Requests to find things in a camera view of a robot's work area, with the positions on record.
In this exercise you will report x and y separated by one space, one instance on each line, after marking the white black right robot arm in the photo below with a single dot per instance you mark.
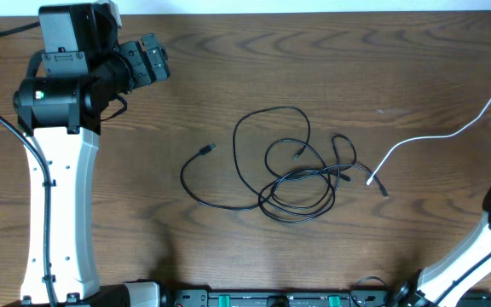
445 282

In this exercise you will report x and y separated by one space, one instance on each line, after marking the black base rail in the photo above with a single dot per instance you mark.
313 298

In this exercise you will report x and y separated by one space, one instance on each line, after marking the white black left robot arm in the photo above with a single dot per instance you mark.
59 106

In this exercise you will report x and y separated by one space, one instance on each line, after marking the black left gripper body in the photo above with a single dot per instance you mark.
144 62

